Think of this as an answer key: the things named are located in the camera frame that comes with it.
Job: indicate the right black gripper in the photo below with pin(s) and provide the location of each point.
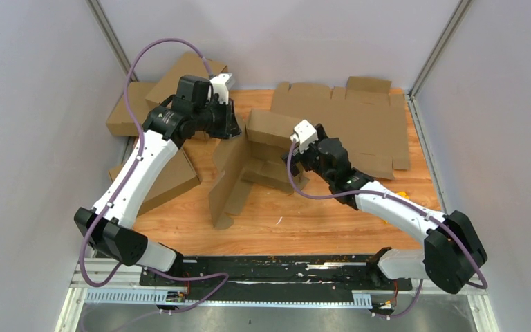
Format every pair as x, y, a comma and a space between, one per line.
299, 158

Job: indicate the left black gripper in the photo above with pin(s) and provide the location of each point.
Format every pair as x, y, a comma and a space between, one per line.
231, 127

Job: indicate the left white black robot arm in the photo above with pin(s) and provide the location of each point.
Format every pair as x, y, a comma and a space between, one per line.
198, 105

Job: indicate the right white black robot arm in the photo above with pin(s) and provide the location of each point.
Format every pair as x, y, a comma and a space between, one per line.
452, 254

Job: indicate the flat cardboard sheet underneath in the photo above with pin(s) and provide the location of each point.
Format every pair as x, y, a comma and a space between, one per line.
369, 120

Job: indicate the yellow triangle piece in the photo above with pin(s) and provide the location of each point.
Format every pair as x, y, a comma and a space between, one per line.
403, 195

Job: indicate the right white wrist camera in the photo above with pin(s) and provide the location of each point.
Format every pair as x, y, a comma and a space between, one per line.
304, 134

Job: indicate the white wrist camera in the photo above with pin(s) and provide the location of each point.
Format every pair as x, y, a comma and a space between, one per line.
304, 134
220, 86

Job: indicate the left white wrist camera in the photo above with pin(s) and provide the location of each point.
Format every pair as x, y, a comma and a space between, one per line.
220, 86

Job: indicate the right aluminium corner post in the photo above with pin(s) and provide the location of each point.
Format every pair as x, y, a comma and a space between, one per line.
447, 33

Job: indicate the aluminium corner post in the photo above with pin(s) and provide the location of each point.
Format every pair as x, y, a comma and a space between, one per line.
447, 33
105, 26

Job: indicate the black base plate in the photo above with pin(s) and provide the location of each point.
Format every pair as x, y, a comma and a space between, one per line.
289, 278

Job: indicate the left aluminium corner post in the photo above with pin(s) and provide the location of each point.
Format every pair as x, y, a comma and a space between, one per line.
105, 26

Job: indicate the aluminium slotted rail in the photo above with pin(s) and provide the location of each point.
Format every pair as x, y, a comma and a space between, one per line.
136, 285

